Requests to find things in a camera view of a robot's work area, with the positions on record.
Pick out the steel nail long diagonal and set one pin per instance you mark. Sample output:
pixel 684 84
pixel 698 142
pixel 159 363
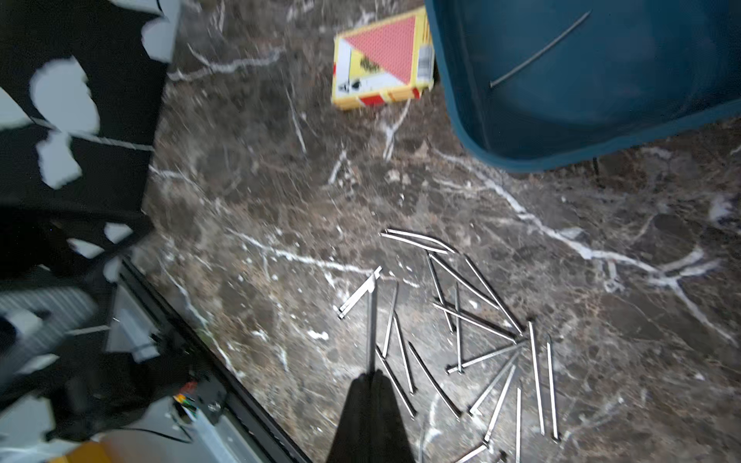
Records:
pixel 494 296

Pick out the steel nail lower diagonal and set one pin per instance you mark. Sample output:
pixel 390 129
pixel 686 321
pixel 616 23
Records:
pixel 435 384

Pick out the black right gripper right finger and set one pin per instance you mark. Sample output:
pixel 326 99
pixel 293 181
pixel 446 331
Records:
pixel 390 443

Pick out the yellow playing card box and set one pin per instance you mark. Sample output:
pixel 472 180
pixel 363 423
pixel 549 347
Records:
pixel 386 61

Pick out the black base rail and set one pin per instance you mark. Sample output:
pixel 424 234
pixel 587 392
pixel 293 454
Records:
pixel 219 393

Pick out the steel nail right vertical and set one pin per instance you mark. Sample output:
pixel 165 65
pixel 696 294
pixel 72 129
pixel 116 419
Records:
pixel 536 374

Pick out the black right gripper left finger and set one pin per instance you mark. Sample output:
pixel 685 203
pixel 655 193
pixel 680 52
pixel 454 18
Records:
pixel 352 442

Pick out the teal plastic storage box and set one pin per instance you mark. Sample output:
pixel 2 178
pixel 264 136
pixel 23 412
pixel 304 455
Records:
pixel 632 73

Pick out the steel nail top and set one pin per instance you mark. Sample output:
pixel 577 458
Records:
pixel 425 242

